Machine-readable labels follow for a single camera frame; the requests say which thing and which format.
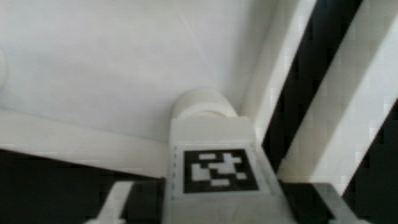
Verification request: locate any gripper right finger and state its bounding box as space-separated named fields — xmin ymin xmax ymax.
xmin=283 ymin=183 xmax=372 ymax=224

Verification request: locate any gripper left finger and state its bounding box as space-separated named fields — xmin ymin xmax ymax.
xmin=84 ymin=181 xmax=164 ymax=224

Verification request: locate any white square table top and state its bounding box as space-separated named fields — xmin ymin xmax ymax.
xmin=0 ymin=0 xmax=317 ymax=177

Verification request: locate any white U-shaped obstacle fence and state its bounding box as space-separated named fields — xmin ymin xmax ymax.
xmin=277 ymin=0 xmax=398 ymax=191

